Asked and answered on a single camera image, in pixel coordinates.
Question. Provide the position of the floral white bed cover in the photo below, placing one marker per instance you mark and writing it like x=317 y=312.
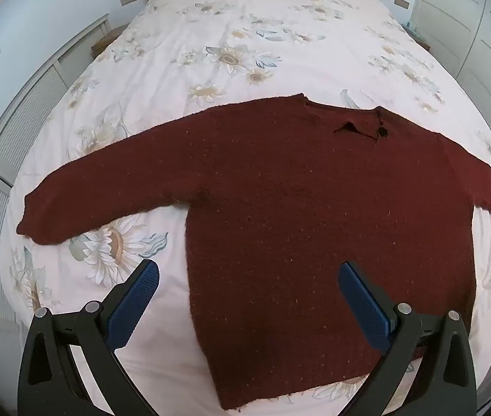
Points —
x=228 y=17

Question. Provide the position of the white wardrobe doors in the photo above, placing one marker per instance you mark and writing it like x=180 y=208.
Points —
x=466 y=21

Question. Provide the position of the wooden nightstand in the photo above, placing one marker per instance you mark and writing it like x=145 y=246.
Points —
x=421 y=41
x=107 y=41

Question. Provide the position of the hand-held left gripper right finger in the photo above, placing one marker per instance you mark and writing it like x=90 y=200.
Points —
x=364 y=303

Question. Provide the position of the dark red knitted sweater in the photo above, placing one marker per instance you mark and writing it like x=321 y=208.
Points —
x=293 y=203

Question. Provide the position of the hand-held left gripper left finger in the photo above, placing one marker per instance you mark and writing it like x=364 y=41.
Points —
x=135 y=301

